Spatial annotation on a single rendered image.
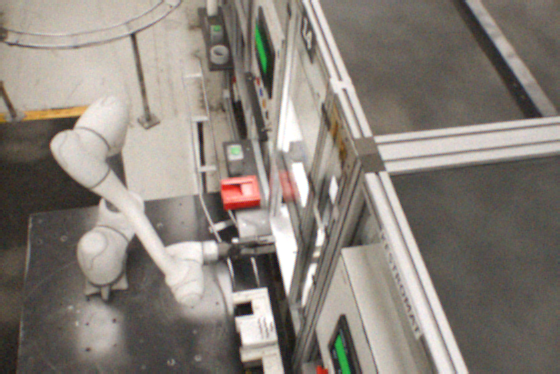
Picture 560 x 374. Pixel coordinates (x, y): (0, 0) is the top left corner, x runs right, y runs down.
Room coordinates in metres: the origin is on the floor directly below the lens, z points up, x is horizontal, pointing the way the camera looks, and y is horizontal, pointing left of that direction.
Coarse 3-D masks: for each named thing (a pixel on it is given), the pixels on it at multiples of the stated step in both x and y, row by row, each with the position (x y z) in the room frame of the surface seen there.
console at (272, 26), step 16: (256, 0) 1.63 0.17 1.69; (272, 0) 1.44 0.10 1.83; (256, 16) 1.61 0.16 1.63; (272, 16) 1.38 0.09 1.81; (272, 32) 1.37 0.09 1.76; (272, 48) 1.33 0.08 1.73; (256, 64) 1.58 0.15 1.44; (272, 64) 1.30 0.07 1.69; (256, 80) 1.52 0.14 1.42; (272, 80) 1.31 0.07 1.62; (272, 96) 1.30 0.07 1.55; (272, 112) 1.29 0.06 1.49; (272, 128) 1.27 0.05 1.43
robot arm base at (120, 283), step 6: (126, 258) 1.07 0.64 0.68; (120, 276) 0.96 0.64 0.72; (90, 282) 0.92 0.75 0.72; (114, 282) 0.93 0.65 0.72; (120, 282) 0.95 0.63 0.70; (126, 282) 0.95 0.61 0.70; (90, 288) 0.90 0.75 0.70; (96, 288) 0.90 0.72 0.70; (102, 288) 0.90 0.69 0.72; (108, 288) 0.91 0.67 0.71; (114, 288) 0.92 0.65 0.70; (120, 288) 0.92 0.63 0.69; (126, 288) 0.93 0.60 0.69; (90, 294) 0.88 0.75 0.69; (102, 294) 0.88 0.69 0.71; (108, 294) 0.88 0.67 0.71
